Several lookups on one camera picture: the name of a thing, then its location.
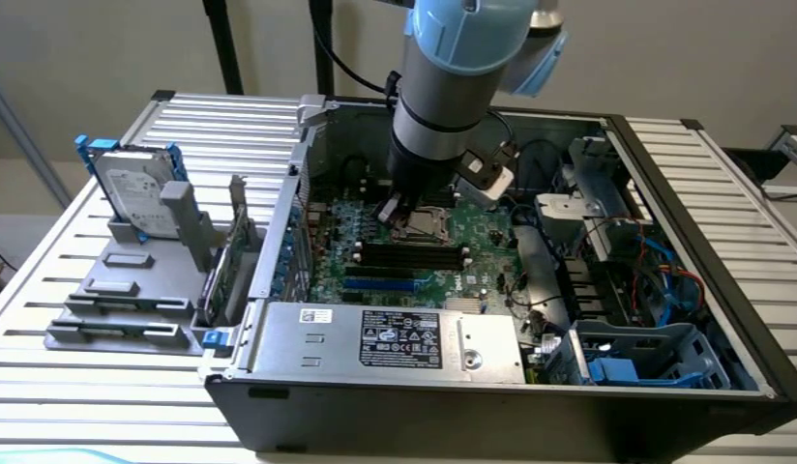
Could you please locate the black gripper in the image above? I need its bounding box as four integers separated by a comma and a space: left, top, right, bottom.
386, 143, 469, 205

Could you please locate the metal cpu socket cover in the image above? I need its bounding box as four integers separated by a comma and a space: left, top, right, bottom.
375, 194, 407, 226

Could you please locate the cpu socket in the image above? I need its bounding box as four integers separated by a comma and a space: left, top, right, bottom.
390, 207, 454, 246

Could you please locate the black ram slot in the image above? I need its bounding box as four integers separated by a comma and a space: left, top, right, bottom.
361, 246, 472, 259
359, 252, 470, 265
358, 258, 469, 271
361, 241, 473, 252

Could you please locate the black expansion slot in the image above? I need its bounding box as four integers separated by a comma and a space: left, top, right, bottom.
343, 267, 421, 280

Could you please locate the blue expansion slot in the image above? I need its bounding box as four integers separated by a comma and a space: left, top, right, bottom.
342, 276, 418, 292

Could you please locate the green motherboard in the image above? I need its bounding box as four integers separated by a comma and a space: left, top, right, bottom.
306, 179, 554, 349

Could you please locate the grey case latch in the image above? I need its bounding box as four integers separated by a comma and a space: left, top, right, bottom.
294, 93, 343, 130

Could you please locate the black vertical pole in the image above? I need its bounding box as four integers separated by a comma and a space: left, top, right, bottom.
310, 0, 339, 97
200, 0, 247, 96

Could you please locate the metal disk bay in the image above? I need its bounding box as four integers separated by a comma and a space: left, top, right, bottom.
533, 136, 656, 272

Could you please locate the small finned chipset heatsink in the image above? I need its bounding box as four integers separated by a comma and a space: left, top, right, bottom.
445, 296, 489, 316

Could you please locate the green graphics card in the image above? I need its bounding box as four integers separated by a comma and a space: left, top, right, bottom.
196, 175, 252, 326

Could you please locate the silver power supply unit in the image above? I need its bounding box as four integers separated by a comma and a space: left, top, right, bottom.
247, 301, 528, 387

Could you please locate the blue case clip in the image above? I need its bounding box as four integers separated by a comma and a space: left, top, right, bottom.
203, 327, 236, 350

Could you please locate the grey parts rack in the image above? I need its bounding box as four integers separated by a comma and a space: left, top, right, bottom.
45, 180, 271, 358

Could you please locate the black open pc case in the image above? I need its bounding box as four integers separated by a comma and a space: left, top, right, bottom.
203, 93, 797, 455

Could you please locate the blue plastic drive caddy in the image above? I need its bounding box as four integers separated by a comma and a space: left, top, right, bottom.
566, 319, 735, 390

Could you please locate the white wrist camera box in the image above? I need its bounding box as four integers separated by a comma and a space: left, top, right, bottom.
454, 148, 517, 200

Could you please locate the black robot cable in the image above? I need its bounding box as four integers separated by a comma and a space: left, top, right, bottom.
313, 0, 401, 105

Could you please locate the blue sata wire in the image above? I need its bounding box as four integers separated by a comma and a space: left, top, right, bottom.
633, 232, 695, 320

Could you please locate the hard disk with blue bracket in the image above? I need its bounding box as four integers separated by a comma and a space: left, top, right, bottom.
75, 134, 195, 244

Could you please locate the red wire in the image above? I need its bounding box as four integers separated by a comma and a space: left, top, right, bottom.
668, 268, 707, 310

